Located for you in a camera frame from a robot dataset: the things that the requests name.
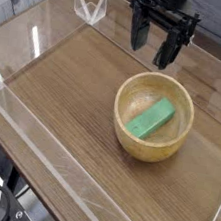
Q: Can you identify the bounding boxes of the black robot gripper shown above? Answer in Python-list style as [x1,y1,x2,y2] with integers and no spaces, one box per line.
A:
[130,0,201,70]

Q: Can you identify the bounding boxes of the light brown wooden bowl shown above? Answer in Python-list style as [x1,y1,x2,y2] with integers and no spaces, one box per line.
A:
[113,72,194,163]

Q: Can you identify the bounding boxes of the green rectangular block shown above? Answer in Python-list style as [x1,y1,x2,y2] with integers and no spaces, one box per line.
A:
[125,98,175,140]

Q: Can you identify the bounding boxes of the black metal table leg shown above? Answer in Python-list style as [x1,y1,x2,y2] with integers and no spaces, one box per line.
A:
[6,167,20,193]

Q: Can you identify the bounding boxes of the clear acrylic corner bracket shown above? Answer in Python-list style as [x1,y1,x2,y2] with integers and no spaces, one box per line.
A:
[74,0,108,26]

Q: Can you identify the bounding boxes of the clear acrylic tray wall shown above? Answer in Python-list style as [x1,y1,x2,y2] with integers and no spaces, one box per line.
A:
[0,0,221,221]

